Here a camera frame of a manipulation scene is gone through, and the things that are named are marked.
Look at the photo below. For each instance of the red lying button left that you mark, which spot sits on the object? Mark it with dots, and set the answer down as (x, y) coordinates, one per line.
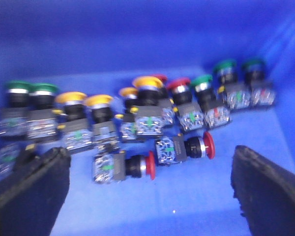
(115, 167)

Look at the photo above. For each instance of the red button behind yellow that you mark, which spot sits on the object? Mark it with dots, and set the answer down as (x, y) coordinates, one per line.
(165, 102)

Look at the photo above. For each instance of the left blue plastic bin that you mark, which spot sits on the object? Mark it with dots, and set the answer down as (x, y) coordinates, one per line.
(100, 46)

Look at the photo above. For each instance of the green push button switch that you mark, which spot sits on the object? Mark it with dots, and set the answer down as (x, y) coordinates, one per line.
(261, 88)

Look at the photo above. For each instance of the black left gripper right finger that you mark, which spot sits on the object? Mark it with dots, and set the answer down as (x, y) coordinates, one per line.
(266, 193)

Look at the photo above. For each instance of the red lying button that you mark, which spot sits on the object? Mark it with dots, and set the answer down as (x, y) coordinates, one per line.
(177, 149)
(115, 167)

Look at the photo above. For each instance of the yellow push button switch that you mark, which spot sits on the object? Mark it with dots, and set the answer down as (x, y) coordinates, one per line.
(147, 112)

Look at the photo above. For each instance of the red lying button right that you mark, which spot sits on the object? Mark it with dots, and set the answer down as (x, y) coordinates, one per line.
(177, 149)

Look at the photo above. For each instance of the green button far left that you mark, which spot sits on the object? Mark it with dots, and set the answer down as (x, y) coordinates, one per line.
(14, 116)

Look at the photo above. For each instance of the green button centre right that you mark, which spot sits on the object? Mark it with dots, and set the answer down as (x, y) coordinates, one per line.
(215, 111)

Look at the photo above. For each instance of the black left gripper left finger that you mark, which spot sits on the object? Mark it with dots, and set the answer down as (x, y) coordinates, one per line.
(32, 195)

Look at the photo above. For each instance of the green button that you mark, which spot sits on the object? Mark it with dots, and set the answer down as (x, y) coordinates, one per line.
(14, 116)
(215, 111)
(42, 122)
(234, 93)

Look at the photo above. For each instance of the button switch lower left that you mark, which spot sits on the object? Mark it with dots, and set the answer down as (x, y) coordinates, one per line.
(14, 156)

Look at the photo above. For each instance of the small yellow button behind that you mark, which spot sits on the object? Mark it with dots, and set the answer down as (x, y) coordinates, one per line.
(127, 128)

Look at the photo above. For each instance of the red upright button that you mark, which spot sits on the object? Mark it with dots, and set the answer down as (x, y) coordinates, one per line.
(188, 112)

